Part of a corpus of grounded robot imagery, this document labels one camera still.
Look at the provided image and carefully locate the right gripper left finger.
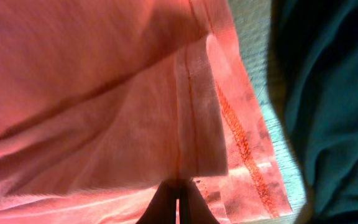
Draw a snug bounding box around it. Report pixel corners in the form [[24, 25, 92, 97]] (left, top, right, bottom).
[[137, 180, 178, 224]]

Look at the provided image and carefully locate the black crumpled garment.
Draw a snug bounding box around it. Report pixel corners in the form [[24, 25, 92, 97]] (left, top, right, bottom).
[[275, 0, 358, 223]]

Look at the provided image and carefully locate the orange t-shirt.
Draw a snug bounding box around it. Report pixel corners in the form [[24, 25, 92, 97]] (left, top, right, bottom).
[[0, 0, 291, 223]]

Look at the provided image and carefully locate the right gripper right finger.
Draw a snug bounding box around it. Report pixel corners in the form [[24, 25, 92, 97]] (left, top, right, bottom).
[[179, 180, 219, 224]]

